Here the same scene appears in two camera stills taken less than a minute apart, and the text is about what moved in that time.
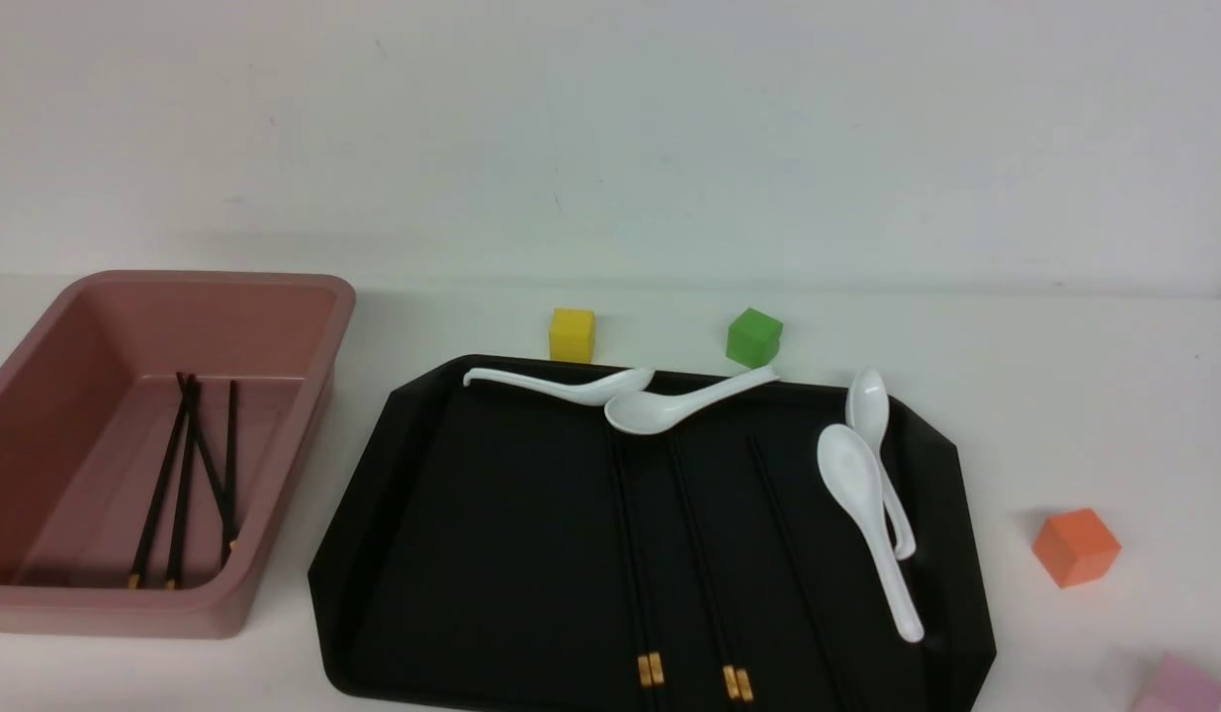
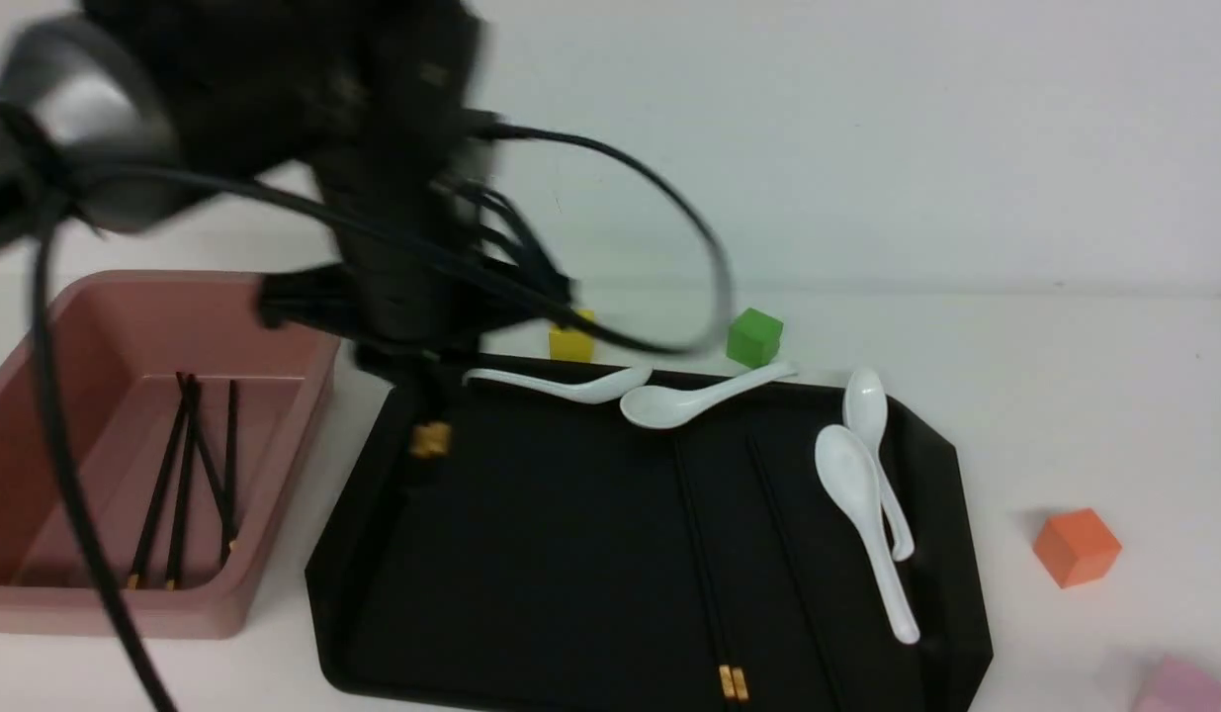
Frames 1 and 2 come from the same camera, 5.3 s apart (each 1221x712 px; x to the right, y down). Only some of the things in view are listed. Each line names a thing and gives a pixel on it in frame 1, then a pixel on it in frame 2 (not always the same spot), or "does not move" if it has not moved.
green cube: [753, 338] does not move
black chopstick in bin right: [231, 466] does not move
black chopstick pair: [651, 672] → [430, 445]
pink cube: [1178, 686] does not move
